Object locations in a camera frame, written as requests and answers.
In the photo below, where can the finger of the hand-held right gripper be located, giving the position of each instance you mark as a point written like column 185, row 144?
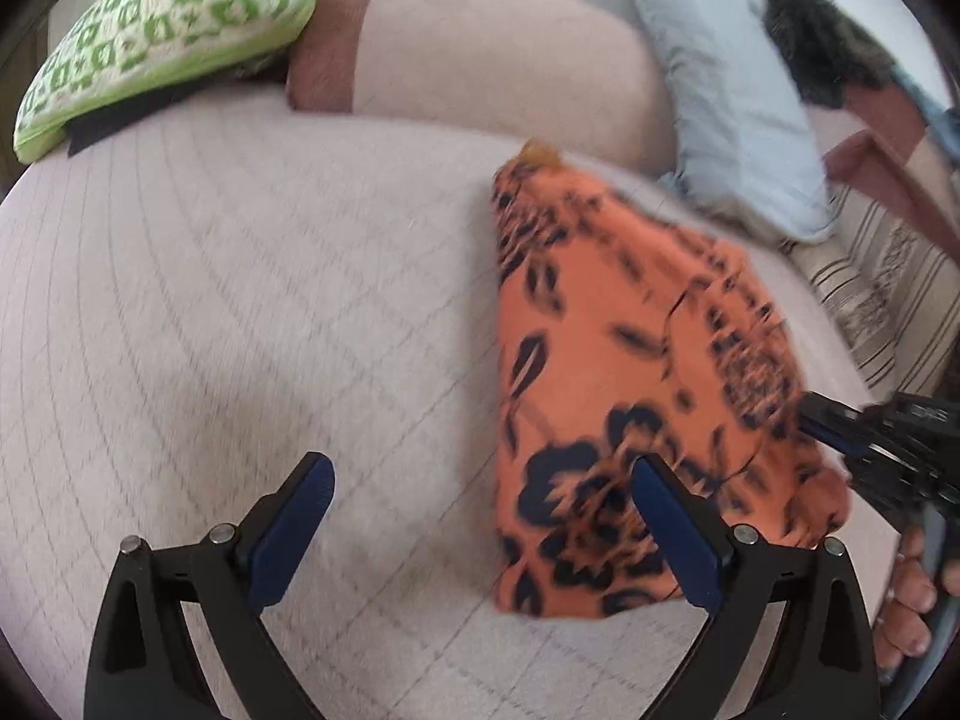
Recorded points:
column 832, row 436
column 829, row 406

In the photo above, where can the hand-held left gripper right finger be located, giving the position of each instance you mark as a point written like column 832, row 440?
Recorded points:
column 675, row 532

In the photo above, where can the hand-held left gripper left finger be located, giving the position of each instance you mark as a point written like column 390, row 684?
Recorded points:
column 289, row 540

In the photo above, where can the orange floral garment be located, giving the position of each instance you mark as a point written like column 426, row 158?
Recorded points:
column 600, row 300

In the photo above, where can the person's right hand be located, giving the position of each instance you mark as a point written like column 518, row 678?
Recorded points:
column 907, row 600

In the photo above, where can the striped floral pillow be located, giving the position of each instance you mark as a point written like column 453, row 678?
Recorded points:
column 877, row 285

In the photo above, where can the quilted pale bed cover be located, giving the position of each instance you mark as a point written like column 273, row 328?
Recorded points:
column 262, row 315

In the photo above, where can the pink cloth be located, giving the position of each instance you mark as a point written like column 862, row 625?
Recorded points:
column 881, row 135

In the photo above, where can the light blue pillow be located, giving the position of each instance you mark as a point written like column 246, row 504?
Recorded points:
column 735, row 112

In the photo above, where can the blue cloth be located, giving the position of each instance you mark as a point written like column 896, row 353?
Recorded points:
column 930, row 101

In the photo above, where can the dark furry object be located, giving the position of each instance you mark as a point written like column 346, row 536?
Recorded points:
column 825, row 45

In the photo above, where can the beige bolster cushion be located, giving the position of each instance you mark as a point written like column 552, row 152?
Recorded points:
column 487, row 67

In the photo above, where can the green patterned pillow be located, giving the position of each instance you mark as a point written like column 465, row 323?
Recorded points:
column 165, row 37

